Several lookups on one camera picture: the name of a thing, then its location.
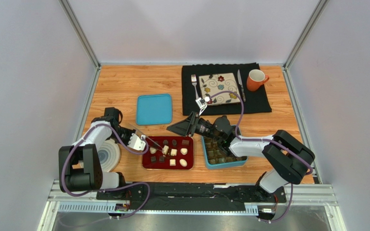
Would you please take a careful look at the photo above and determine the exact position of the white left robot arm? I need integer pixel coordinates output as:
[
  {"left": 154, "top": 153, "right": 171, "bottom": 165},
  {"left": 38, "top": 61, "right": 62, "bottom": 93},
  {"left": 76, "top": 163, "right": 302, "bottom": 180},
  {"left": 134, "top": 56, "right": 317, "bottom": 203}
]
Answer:
[{"left": 58, "top": 107, "right": 134, "bottom": 194}]

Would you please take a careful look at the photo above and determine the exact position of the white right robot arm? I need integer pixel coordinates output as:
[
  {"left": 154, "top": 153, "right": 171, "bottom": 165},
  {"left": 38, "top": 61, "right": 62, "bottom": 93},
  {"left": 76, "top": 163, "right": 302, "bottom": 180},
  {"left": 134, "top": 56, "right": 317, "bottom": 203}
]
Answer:
[{"left": 167, "top": 112, "right": 315, "bottom": 194}]

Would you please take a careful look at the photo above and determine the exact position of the blue chocolate tin box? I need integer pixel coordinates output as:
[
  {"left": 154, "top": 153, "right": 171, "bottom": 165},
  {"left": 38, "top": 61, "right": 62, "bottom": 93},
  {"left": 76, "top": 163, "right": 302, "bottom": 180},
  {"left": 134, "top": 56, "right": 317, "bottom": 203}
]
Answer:
[{"left": 201, "top": 137, "right": 248, "bottom": 170}]

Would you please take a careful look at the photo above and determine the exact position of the red chocolate tray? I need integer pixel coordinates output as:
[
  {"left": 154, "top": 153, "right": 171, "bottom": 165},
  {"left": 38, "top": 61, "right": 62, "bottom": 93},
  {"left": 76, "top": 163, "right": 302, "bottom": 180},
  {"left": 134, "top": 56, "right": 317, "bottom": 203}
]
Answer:
[{"left": 142, "top": 136, "right": 195, "bottom": 170}]

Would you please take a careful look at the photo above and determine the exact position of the blue tin lid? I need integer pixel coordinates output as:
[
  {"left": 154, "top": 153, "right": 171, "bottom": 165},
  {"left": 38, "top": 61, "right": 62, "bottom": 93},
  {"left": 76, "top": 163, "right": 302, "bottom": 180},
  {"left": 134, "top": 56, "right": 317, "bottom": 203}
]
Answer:
[{"left": 136, "top": 93, "right": 172, "bottom": 126}]

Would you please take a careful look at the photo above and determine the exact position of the black cloth placemat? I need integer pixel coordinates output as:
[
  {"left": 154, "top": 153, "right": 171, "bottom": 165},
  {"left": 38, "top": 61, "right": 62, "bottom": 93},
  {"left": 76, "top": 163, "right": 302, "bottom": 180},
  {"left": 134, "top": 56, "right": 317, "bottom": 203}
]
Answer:
[{"left": 182, "top": 63, "right": 272, "bottom": 116}]

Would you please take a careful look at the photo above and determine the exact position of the floral square plate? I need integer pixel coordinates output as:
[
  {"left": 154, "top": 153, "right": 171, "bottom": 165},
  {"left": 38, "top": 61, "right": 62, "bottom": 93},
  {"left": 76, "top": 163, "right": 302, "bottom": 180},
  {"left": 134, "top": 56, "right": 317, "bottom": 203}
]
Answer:
[{"left": 198, "top": 73, "right": 240, "bottom": 106}]

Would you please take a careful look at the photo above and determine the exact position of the silver fork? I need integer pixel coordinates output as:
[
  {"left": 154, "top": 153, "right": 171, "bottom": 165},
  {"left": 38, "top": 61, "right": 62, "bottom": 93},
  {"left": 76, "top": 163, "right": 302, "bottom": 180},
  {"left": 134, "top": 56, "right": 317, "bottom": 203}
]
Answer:
[{"left": 191, "top": 74, "right": 199, "bottom": 99}]

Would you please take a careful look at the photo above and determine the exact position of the silver table knife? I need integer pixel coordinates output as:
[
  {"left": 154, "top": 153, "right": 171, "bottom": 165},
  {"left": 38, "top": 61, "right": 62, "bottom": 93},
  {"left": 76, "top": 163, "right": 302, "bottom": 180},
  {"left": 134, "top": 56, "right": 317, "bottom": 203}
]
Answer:
[{"left": 237, "top": 70, "right": 246, "bottom": 102}]

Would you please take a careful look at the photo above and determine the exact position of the orange mug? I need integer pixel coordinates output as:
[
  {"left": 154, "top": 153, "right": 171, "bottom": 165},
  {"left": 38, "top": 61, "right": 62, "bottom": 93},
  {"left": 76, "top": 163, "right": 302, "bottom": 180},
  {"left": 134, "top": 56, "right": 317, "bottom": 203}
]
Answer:
[{"left": 247, "top": 69, "right": 269, "bottom": 91}]

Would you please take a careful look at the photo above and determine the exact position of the white round plate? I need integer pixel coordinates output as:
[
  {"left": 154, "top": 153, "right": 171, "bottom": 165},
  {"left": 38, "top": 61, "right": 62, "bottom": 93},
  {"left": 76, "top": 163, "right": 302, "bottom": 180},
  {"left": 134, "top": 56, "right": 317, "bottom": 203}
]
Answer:
[{"left": 77, "top": 140, "right": 120, "bottom": 172}]

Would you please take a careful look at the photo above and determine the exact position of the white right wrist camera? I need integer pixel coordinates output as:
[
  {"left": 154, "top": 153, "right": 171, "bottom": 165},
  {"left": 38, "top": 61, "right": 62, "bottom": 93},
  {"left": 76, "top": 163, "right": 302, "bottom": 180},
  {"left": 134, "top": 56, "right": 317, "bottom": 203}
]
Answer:
[{"left": 195, "top": 96, "right": 211, "bottom": 110}]

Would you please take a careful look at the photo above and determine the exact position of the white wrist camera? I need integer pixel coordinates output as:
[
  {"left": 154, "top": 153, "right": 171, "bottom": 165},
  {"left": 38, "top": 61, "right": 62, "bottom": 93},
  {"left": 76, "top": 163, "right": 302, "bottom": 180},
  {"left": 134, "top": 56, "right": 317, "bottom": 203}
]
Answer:
[
  {"left": 127, "top": 134, "right": 146, "bottom": 152},
  {"left": 195, "top": 96, "right": 211, "bottom": 110}
]

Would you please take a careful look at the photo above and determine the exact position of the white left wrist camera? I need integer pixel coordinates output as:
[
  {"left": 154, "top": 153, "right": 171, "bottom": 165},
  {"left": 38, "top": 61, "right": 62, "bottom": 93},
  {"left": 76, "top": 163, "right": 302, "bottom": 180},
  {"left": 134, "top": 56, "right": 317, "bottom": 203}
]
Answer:
[{"left": 127, "top": 134, "right": 146, "bottom": 152}]

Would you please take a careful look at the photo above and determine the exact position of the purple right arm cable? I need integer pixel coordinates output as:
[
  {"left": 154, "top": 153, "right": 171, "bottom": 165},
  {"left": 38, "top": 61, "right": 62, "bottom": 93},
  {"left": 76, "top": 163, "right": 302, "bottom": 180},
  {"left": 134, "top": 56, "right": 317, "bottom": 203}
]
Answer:
[{"left": 209, "top": 90, "right": 314, "bottom": 223}]

